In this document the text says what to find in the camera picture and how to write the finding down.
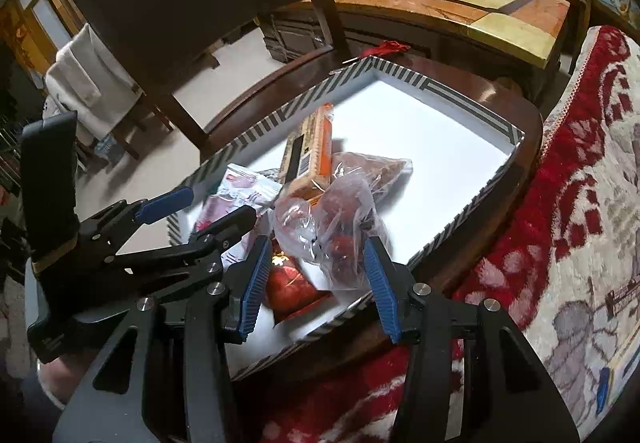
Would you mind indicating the orange brown cracker box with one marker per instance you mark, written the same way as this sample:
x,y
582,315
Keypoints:
x,y
310,148

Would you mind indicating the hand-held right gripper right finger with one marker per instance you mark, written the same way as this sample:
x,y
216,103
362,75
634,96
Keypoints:
x,y
382,295

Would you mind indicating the red snack packet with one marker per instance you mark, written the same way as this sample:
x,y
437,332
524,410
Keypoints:
x,y
290,288

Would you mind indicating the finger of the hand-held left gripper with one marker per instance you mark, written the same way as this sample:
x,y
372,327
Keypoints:
x,y
165,203
230,225

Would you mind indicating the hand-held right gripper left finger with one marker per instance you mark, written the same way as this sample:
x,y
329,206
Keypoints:
x,y
255,285

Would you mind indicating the red tassel ornament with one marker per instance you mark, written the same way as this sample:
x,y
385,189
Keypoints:
x,y
392,48

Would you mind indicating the dark slatted crate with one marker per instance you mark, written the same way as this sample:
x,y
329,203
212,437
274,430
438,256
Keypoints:
x,y
287,38

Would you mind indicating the clear plastic snack bag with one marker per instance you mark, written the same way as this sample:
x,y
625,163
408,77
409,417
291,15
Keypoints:
x,y
340,218

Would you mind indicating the white pink snack packet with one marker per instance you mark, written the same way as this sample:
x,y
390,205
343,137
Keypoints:
x,y
220,209

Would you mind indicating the blue snack packet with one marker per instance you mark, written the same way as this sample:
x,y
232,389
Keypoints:
x,y
602,390

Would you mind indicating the white cloth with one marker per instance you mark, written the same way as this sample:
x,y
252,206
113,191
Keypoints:
x,y
75,73

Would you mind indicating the person's left hand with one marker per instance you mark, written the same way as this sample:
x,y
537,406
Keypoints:
x,y
57,378

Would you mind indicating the red cream printed blanket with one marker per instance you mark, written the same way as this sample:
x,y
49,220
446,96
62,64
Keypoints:
x,y
575,148

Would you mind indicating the striped cardboard box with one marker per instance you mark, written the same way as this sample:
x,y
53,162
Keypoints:
x,y
425,133

